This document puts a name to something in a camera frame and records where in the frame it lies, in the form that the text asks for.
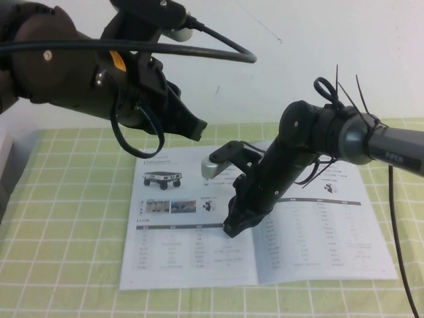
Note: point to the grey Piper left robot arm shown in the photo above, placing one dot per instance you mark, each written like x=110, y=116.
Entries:
x=49, y=76

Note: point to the black zip tie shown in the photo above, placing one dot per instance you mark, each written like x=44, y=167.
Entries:
x=338, y=83
x=370, y=139

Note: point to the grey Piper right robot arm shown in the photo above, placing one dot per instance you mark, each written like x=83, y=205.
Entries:
x=397, y=149

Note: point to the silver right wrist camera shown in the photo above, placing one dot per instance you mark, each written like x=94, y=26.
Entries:
x=212, y=169

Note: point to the AgileX robot brochure book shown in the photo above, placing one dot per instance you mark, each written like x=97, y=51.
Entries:
x=185, y=265

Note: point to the black left camera bracket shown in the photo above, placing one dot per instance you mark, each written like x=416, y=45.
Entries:
x=142, y=13

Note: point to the green white checked tablecloth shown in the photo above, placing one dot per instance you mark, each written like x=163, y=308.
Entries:
x=66, y=232

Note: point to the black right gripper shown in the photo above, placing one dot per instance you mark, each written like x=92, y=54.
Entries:
x=275, y=179

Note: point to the black camera bracket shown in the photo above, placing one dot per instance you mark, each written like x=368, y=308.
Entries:
x=238, y=149
x=142, y=13

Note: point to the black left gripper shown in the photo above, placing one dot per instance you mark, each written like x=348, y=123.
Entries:
x=132, y=92

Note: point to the black right camera bracket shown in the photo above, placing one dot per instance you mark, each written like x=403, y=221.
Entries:
x=238, y=149

